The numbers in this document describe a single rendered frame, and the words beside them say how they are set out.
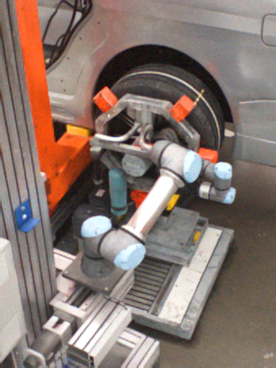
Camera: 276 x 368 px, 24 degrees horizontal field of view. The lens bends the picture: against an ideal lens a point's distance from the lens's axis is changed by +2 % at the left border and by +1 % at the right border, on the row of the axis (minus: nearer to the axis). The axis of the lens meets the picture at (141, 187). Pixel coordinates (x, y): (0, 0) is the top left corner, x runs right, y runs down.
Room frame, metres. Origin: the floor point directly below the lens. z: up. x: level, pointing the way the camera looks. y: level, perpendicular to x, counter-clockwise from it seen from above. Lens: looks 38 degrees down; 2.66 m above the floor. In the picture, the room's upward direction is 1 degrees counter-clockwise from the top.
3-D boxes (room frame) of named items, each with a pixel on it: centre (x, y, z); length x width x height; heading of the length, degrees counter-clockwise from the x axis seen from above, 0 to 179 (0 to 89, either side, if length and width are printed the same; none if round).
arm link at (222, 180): (2.28, -0.35, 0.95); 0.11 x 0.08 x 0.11; 48
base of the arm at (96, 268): (1.86, 0.18, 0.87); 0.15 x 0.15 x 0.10
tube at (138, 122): (2.59, 0.11, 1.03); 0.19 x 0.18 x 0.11; 157
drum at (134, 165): (2.60, -0.01, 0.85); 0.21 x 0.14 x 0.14; 157
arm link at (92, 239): (1.85, 0.18, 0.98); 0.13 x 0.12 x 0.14; 48
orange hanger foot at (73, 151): (2.95, 0.40, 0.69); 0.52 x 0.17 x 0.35; 157
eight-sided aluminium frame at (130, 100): (2.67, -0.03, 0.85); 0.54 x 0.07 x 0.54; 67
